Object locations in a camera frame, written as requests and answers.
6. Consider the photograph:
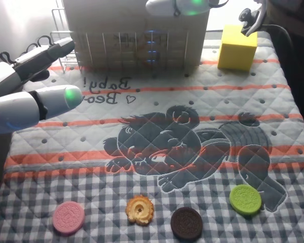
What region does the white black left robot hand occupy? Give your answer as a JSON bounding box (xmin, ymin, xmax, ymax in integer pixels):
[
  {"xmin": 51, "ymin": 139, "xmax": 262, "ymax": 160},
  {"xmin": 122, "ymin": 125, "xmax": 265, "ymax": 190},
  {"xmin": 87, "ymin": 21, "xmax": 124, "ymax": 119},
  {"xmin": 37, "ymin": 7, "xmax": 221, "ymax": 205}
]
[{"xmin": 0, "ymin": 35, "xmax": 84, "ymax": 134}]

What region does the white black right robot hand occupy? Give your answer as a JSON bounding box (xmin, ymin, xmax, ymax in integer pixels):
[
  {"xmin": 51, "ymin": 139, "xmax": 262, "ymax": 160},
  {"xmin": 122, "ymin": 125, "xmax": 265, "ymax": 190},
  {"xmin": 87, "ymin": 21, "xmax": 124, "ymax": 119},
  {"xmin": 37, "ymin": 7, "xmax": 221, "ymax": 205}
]
[{"xmin": 145, "ymin": 0, "xmax": 229, "ymax": 18}]

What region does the beige hardcover book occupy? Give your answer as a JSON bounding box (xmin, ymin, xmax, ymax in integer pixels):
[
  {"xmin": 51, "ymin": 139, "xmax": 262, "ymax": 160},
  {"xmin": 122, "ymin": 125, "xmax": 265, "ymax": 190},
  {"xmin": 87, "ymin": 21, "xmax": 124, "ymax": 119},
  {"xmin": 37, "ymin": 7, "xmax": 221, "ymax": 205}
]
[{"xmin": 62, "ymin": 0, "xmax": 210, "ymax": 76}]

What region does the yellow foam cube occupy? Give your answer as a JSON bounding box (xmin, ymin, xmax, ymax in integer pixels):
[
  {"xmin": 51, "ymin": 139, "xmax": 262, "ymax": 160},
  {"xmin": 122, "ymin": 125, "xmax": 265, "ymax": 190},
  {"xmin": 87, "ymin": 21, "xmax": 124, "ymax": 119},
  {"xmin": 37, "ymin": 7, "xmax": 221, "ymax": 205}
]
[{"xmin": 217, "ymin": 24, "xmax": 258, "ymax": 71}]

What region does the grey quilt with bear print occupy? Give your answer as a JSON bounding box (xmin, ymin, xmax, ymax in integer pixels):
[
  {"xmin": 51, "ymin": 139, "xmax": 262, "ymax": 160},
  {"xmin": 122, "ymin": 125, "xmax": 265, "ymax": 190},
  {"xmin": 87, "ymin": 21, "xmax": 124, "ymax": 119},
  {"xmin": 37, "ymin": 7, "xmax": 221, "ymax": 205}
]
[{"xmin": 0, "ymin": 31, "xmax": 304, "ymax": 243}]

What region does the pink sandwich cookie toy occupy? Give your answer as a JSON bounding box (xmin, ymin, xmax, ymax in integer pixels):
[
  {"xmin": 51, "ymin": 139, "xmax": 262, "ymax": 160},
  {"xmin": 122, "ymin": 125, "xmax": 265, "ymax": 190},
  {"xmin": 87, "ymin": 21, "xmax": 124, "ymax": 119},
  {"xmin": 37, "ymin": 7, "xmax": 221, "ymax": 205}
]
[{"xmin": 52, "ymin": 201, "xmax": 86, "ymax": 236}]

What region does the golden butter cookie toy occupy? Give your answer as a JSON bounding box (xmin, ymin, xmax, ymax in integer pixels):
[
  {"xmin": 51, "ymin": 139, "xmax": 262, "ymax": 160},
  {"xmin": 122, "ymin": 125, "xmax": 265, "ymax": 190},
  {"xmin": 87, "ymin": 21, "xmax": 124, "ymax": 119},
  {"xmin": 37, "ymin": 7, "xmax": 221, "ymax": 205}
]
[{"xmin": 125, "ymin": 194, "xmax": 155, "ymax": 226}]

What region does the dark brown sandwich cookie toy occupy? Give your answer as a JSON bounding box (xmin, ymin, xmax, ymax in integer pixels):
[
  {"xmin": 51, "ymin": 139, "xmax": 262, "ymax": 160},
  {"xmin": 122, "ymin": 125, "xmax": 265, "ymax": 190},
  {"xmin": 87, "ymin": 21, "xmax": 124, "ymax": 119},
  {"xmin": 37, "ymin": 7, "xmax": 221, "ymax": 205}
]
[{"xmin": 170, "ymin": 207, "xmax": 203, "ymax": 240}]

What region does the green sandwich cookie toy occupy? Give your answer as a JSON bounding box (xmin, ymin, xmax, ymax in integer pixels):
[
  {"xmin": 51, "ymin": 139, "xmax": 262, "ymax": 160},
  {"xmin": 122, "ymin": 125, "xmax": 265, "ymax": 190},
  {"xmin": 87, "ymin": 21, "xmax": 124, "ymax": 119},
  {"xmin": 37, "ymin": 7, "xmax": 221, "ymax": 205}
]
[{"xmin": 229, "ymin": 184, "xmax": 262, "ymax": 216}]

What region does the white wire rack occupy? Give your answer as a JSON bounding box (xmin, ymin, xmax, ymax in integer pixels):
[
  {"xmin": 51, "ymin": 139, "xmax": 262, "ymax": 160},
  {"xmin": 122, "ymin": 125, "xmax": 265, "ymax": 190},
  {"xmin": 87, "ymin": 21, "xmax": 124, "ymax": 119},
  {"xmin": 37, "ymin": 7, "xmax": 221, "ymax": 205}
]
[{"xmin": 50, "ymin": 0, "xmax": 189, "ymax": 76}]

